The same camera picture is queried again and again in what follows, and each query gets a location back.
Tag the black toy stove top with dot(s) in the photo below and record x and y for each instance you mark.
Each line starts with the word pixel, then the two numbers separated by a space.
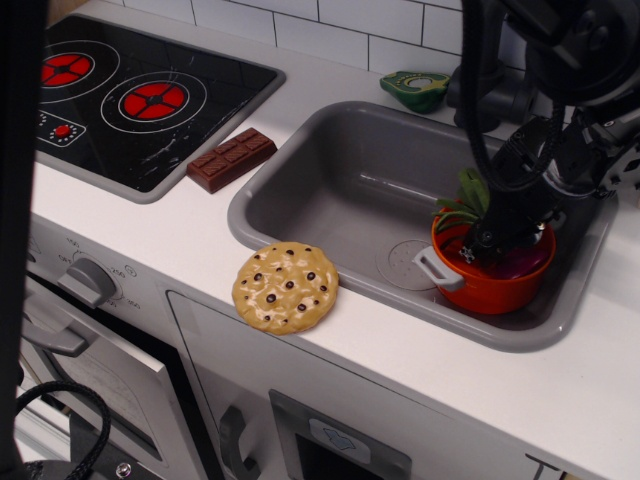
pixel 125 111

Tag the brown toy chocolate bar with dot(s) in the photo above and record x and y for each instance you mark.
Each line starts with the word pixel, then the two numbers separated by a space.
pixel 230 160

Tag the grey plastic sink basin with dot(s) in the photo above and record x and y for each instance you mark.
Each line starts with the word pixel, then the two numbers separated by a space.
pixel 361 181

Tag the grey oven temperature knob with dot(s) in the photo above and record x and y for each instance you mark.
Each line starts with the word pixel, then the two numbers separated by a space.
pixel 88 282

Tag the white toy oven door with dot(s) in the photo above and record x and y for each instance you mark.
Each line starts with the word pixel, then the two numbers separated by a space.
pixel 149 414

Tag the orange toy pot grey handles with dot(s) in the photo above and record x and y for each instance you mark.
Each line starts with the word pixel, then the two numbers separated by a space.
pixel 501 287

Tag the grey cabinet door handle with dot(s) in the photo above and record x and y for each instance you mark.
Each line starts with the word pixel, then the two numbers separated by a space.
pixel 231 428

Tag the purple toy beet green leaves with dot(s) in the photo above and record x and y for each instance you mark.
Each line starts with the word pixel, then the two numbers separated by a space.
pixel 468 208

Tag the grey oven door handle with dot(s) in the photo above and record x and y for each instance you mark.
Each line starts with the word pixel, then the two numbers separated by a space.
pixel 47 325

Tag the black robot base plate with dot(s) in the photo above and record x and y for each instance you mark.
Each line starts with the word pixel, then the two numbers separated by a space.
pixel 39 439

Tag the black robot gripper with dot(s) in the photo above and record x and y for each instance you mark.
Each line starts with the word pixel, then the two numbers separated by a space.
pixel 547 179

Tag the dark grey toy faucet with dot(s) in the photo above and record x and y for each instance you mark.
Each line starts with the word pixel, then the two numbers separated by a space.
pixel 504 95

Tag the chocolate chip toy cookie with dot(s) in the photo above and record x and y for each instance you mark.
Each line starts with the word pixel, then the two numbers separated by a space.
pixel 285 288

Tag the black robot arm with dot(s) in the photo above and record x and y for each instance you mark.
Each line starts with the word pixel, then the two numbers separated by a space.
pixel 584 56

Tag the green toy avocado half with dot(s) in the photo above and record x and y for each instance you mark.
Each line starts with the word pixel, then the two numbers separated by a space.
pixel 420 92

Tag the white dishwasher cabinet door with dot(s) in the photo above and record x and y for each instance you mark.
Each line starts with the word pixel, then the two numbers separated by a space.
pixel 308 417

